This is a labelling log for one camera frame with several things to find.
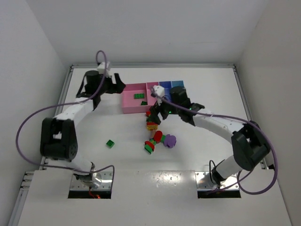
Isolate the light blue bin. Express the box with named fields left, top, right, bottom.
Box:
left=171, top=81, right=184, bottom=88

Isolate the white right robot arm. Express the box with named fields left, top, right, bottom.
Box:
left=149, top=85, right=270, bottom=186

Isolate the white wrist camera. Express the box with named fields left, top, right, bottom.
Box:
left=97, top=62, right=112, bottom=78
left=151, top=85, right=165, bottom=105

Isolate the metal base plate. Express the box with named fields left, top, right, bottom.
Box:
left=195, top=171, right=241, bottom=199
left=68, top=171, right=113, bottom=199

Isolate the small pink bin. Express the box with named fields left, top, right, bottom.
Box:
left=146, top=82, right=164, bottom=109

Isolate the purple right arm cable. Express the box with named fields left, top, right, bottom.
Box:
left=150, top=93, right=279, bottom=195

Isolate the dark blue bin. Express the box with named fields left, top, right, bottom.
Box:
left=158, top=81, right=172, bottom=95

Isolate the green lego plate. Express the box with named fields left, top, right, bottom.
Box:
left=134, top=93, right=145, bottom=99

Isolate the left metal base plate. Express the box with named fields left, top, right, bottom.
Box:
left=68, top=171, right=113, bottom=199

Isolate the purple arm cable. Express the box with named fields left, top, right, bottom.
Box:
left=15, top=50, right=115, bottom=179
left=150, top=93, right=279, bottom=195

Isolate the large pink bin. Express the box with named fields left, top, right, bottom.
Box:
left=121, top=83, right=148, bottom=114

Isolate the purple flower lego brick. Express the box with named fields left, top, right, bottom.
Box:
left=164, top=134, right=177, bottom=148

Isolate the red green yellow lego stack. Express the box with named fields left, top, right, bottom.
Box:
left=145, top=111, right=158, bottom=131

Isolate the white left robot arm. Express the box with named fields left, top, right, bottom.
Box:
left=40, top=69, right=126, bottom=184

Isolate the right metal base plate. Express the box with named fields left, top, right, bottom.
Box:
left=195, top=171, right=241, bottom=199

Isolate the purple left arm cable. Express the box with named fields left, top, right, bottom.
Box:
left=15, top=50, right=115, bottom=179

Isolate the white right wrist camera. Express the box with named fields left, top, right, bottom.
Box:
left=151, top=85, right=165, bottom=105

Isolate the small green lego brick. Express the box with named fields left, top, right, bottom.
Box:
left=106, top=139, right=115, bottom=148

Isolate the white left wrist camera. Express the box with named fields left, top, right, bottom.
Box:
left=97, top=62, right=112, bottom=78

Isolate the red rounded lego brick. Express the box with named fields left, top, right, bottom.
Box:
left=153, top=130, right=163, bottom=143

